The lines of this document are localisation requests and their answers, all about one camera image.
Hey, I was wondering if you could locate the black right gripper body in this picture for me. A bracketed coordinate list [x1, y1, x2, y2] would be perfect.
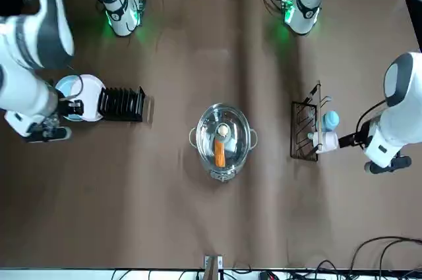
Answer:
[58, 97, 73, 117]

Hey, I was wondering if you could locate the pale green cooking pot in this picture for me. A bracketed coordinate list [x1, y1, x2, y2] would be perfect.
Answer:
[189, 103, 259, 182]

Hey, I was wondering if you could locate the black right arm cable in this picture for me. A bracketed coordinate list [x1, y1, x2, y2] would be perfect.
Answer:
[67, 73, 84, 100]

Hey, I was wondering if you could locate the white cup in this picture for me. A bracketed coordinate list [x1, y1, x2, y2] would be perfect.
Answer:
[307, 130, 340, 153]

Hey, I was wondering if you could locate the white round plate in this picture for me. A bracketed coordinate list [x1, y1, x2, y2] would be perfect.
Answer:
[76, 74, 107, 123]

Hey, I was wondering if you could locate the light blue cup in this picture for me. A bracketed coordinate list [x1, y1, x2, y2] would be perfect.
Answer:
[320, 110, 341, 131]

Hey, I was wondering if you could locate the black wire cup holder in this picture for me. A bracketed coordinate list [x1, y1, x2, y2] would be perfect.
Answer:
[290, 80, 334, 163]

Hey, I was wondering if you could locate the glass pot lid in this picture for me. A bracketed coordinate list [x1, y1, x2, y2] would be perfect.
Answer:
[195, 103, 253, 174]

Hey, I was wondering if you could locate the silver aluminium post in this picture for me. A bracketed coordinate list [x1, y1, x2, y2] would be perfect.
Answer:
[203, 254, 224, 280]

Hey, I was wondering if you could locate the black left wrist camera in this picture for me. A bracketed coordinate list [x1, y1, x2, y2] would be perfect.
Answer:
[363, 155, 413, 175]

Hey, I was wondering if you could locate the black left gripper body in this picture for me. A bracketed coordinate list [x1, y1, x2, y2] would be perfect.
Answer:
[353, 122, 373, 150]

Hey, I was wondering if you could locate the light blue round plate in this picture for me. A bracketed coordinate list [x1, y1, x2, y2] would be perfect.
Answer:
[55, 74, 84, 123]

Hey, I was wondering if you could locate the orange carrot toy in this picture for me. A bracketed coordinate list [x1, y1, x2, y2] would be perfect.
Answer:
[214, 139, 227, 169]

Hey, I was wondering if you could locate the black cable bundle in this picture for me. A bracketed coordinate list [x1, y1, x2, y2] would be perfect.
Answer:
[348, 235, 422, 280]

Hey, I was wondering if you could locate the black slotted drying rack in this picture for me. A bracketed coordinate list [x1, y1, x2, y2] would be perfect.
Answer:
[98, 86, 146, 123]

